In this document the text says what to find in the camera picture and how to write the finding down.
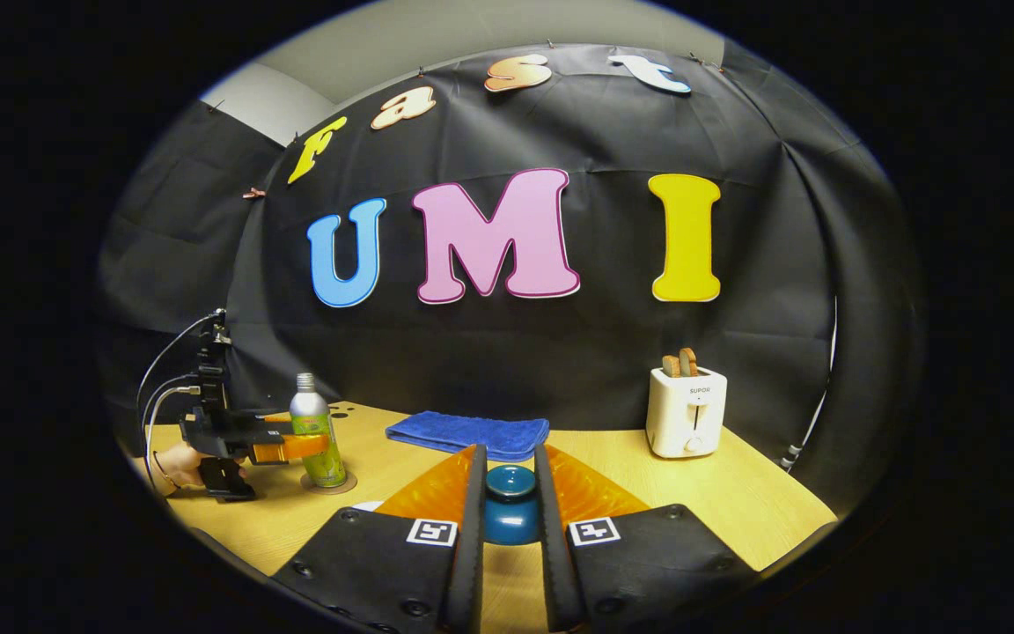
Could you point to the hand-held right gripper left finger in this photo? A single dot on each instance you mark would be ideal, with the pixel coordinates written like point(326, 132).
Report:
point(470, 546)

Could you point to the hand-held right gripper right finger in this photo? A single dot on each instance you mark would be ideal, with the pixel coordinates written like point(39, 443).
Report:
point(551, 555)

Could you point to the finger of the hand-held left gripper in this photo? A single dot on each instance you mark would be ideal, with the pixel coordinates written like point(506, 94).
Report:
point(269, 423)
point(282, 448)

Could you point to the silver green water bottle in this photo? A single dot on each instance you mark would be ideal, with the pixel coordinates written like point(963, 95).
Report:
point(312, 409)

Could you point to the blue teacup lid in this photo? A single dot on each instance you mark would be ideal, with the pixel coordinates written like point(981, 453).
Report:
point(511, 506)

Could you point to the brown round coaster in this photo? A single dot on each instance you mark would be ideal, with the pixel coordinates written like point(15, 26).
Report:
point(344, 486)

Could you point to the blue folded towel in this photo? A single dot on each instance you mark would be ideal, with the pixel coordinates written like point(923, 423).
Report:
point(463, 431)

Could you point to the white toaster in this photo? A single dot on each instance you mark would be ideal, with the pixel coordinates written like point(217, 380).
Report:
point(686, 414)

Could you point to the black backdrop cloth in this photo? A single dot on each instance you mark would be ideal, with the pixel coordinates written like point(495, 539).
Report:
point(516, 352)

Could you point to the bread slice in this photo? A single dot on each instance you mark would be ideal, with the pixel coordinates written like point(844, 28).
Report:
point(688, 361)
point(671, 366)

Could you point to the copper metal clip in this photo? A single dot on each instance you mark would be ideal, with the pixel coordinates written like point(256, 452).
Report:
point(253, 193)

